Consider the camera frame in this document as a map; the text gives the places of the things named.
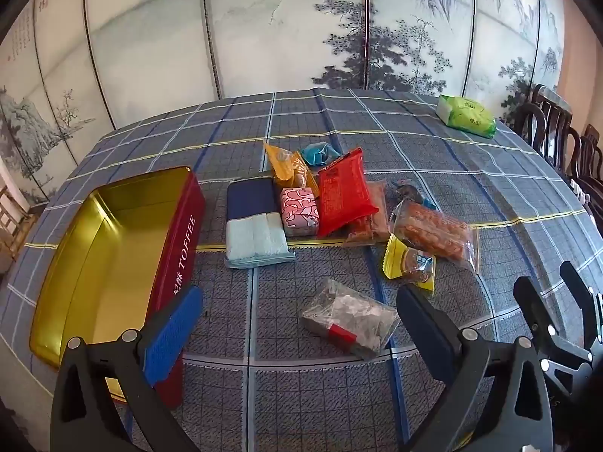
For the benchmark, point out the green snack packet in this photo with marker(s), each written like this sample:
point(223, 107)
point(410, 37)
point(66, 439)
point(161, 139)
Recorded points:
point(464, 115)

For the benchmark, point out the grey plaid tablecloth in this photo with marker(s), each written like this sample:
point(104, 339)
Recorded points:
point(282, 362)

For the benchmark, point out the yellow snack packet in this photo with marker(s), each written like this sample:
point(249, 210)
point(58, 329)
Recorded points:
point(400, 259)

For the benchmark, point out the grey clear-wrapped snack packet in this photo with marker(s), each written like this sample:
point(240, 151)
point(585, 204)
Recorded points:
point(344, 313)

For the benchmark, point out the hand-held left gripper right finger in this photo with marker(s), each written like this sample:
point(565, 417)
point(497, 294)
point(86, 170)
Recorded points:
point(417, 313)

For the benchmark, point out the teal candy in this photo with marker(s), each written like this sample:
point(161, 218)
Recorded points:
point(318, 154)

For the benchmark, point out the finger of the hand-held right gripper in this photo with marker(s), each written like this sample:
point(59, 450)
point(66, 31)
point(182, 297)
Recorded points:
point(537, 310)
point(579, 287)

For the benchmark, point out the navy and pale blue packet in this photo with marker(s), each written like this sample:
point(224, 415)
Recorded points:
point(252, 202)

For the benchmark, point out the clear packet with red print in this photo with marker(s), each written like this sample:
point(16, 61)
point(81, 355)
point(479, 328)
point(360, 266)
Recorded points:
point(377, 221)

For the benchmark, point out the orange snack packet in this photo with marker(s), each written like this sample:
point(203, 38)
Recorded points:
point(282, 165)

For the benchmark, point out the clear peanut brittle packet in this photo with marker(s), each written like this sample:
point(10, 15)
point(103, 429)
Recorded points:
point(433, 233)

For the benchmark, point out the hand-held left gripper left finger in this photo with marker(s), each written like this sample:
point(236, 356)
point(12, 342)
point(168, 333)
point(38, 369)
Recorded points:
point(172, 334)

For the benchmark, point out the pink patterned snack packet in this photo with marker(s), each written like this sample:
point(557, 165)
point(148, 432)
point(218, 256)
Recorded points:
point(299, 209)

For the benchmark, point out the red tin box gold interior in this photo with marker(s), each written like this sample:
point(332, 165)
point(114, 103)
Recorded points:
point(117, 254)

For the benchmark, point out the dark wooden chair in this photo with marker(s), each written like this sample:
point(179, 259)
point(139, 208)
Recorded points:
point(591, 174)
point(546, 122)

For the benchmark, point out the painted landscape folding screen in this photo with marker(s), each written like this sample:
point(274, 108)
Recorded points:
point(188, 33)

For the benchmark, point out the small dark and blue packet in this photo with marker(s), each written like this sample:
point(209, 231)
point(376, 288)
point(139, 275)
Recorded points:
point(407, 191)

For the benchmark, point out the red snack packet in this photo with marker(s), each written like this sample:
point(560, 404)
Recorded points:
point(344, 193)

